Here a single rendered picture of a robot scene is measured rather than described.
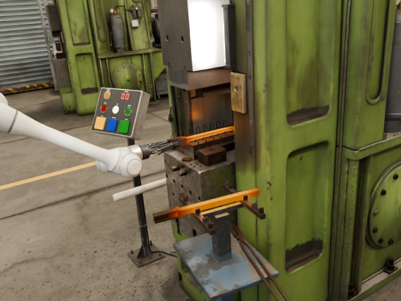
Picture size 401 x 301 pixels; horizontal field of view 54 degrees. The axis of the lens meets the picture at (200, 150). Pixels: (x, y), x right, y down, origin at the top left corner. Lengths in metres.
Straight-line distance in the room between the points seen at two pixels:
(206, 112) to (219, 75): 0.37
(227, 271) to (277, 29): 0.98
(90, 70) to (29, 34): 3.18
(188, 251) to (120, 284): 1.03
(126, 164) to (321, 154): 0.95
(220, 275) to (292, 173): 0.62
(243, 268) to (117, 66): 5.55
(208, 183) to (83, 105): 5.17
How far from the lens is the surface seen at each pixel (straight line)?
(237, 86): 1.77
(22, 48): 9.80
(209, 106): 2.29
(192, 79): 1.89
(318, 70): 1.92
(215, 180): 1.92
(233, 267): 1.67
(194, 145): 1.97
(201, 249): 1.77
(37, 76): 9.90
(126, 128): 2.33
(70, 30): 6.75
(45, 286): 2.89
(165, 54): 2.05
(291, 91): 1.81
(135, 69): 6.90
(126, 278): 2.76
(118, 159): 1.68
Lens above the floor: 1.66
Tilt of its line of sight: 21 degrees down
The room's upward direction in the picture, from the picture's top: 4 degrees counter-clockwise
